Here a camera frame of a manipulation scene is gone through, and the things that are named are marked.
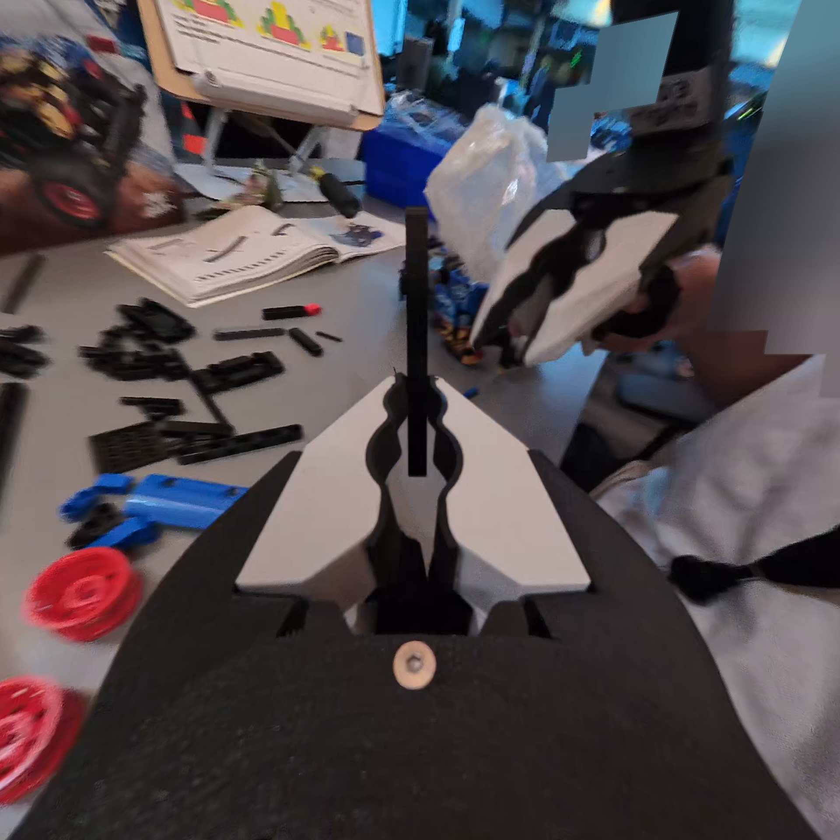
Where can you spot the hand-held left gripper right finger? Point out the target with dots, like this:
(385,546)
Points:
(512,518)

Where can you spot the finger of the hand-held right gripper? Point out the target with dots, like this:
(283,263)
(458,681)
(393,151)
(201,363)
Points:
(617,269)
(518,262)

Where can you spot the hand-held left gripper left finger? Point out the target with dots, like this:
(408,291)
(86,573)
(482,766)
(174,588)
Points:
(315,518)

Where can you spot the long black lego beam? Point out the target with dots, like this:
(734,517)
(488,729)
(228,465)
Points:
(417,315)

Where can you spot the person's right forearm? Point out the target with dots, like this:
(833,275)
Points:
(741,377)

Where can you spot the blue lego assembly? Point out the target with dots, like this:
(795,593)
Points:
(164,505)

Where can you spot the short black lego beam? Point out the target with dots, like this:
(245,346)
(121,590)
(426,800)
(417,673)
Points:
(305,341)

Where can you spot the small black lego pin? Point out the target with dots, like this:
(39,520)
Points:
(329,337)

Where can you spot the long black lego axle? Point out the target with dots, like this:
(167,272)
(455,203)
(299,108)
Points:
(249,334)

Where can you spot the pile of black lego pieces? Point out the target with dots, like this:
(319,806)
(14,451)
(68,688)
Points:
(151,394)

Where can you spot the black and red lego pin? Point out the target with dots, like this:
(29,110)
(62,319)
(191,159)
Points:
(289,312)

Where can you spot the red lego wheel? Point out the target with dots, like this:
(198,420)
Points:
(82,594)
(29,735)

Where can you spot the lego set box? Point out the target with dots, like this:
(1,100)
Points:
(72,131)

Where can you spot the person's right hand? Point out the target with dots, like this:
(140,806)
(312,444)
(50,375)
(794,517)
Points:
(699,289)

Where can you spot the clear plastic bag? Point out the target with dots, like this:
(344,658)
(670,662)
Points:
(485,184)

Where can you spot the blue plastic bin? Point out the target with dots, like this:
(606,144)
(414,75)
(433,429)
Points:
(400,164)

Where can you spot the black yellow screwdriver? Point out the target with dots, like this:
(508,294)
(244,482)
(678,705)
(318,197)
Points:
(341,193)

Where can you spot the instruction booklet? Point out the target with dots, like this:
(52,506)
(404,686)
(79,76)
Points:
(243,253)

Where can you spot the white shirt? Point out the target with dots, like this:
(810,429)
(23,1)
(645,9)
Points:
(754,656)

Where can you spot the loose paper sheet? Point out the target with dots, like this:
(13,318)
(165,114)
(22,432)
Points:
(216,180)

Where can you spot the clipboard with instruction sheet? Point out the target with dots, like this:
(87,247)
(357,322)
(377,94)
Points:
(262,52)

